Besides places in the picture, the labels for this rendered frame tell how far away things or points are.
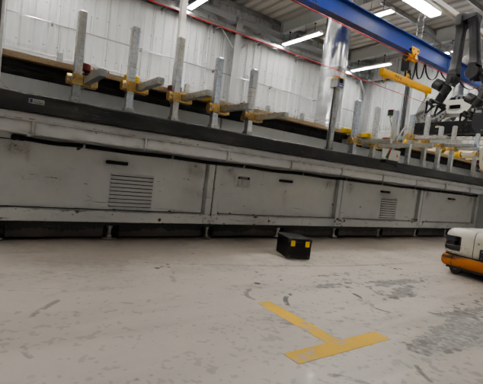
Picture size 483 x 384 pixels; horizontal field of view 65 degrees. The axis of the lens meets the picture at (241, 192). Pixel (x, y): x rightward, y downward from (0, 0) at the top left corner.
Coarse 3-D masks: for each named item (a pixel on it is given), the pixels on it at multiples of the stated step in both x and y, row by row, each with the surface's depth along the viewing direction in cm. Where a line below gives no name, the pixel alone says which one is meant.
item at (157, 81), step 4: (148, 80) 178; (152, 80) 173; (156, 80) 169; (160, 80) 168; (164, 80) 169; (140, 84) 186; (144, 84) 182; (148, 84) 178; (152, 84) 173; (156, 84) 170; (160, 84) 169; (136, 88) 190; (140, 88) 186; (144, 88) 184; (148, 88) 183
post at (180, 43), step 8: (184, 40) 203; (176, 48) 204; (184, 48) 204; (176, 56) 204; (176, 64) 203; (176, 72) 202; (176, 80) 203; (176, 88) 203; (176, 104) 204; (176, 112) 205
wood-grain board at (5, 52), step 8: (8, 56) 176; (16, 56) 175; (24, 56) 177; (32, 56) 179; (40, 64) 184; (48, 64) 183; (56, 64) 185; (64, 64) 187; (112, 80) 202; (120, 80) 203; (152, 88) 213; (160, 88) 216; (224, 104) 241; (232, 104) 245; (256, 112) 256; (264, 112) 260; (288, 120) 273; (296, 120) 277; (304, 120) 281; (320, 128) 294; (336, 128) 302; (360, 136) 320; (432, 152) 386; (456, 160) 424; (464, 160) 426
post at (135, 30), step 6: (132, 30) 189; (138, 30) 189; (132, 36) 188; (138, 36) 189; (132, 42) 188; (138, 42) 189; (132, 48) 188; (138, 48) 190; (132, 54) 188; (132, 60) 189; (132, 66) 189; (132, 72) 189; (126, 78) 191; (132, 78) 190; (126, 96) 189; (132, 96) 190; (126, 102) 189; (132, 102) 191
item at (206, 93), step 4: (196, 92) 192; (200, 92) 188; (204, 92) 184; (208, 92) 183; (212, 92) 184; (184, 96) 202; (188, 96) 198; (192, 96) 195; (196, 96) 191; (200, 96) 187; (204, 96) 186; (208, 96) 184; (184, 100) 203; (188, 100) 202; (192, 100) 200
